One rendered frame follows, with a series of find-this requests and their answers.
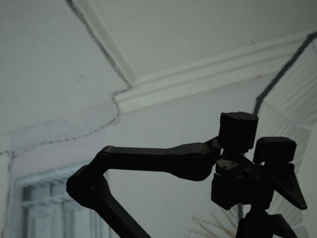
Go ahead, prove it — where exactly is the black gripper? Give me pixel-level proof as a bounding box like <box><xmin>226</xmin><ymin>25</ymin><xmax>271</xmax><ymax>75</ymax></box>
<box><xmin>235</xmin><ymin>137</ymin><xmax>307</xmax><ymax>238</ymax></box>

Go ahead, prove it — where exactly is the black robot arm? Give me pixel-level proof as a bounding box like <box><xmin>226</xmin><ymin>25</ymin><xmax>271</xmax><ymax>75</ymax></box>
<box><xmin>66</xmin><ymin>111</ymin><xmax>258</xmax><ymax>238</ymax></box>

